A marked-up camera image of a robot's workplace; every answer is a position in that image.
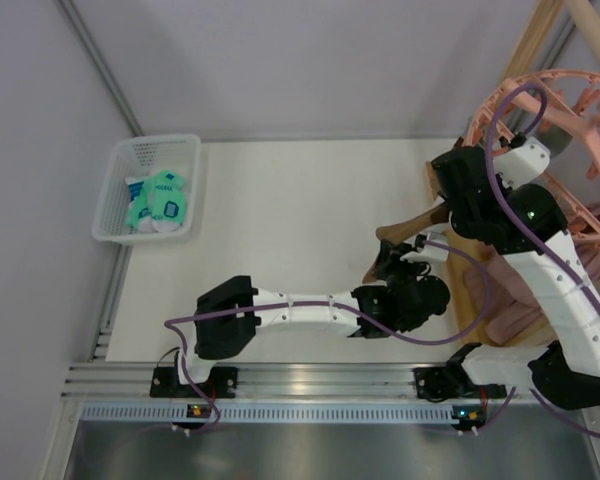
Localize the brown sock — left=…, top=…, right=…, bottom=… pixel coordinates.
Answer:
left=362, top=203, right=450, bottom=284

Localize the pink round clip hanger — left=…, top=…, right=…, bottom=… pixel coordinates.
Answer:
left=464, top=69, right=600, bottom=250

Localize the green blue patterned sock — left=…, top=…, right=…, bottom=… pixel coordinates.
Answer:
left=125, top=176, right=155, bottom=233

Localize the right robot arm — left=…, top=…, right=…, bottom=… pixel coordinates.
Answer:
left=431, top=146, right=600, bottom=410

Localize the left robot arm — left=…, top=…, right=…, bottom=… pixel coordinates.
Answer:
left=176, top=235, right=451, bottom=385

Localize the pink fabric pile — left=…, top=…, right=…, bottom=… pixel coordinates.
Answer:
left=460, top=239, right=600, bottom=347

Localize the grey sock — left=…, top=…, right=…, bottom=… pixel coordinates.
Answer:
left=547, top=125, right=572, bottom=157

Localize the wooden rod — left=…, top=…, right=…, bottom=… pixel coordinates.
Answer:
left=563, top=0, right=600, bottom=65

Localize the white plastic basket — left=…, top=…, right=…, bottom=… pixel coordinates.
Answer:
left=91, top=134, right=201, bottom=246

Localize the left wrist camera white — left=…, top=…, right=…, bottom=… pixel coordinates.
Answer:
left=401, top=231, right=449, bottom=264

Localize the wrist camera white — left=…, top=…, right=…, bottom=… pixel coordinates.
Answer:
left=401, top=231, right=449, bottom=264
left=494, top=137, right=551, bottom=189

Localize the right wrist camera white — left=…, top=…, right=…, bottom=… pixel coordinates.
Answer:
left=494, top=137, right=551, bottom=189

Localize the wooden tray frame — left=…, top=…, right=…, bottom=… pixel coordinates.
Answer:
left=422, top=159, right=566, bottom=351

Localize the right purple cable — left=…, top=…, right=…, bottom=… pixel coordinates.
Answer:
left=484, top=83, right=600, bottom=441

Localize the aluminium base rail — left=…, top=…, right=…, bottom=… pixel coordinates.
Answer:
left=62, top=362, right=586, bottom=401

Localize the wooden upright post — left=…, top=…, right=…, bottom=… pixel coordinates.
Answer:
left=491, top=0, right=564, bottom=110

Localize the white slotted cable duct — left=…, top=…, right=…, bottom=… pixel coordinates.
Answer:
left=79, top=402, right=486, bottom=426

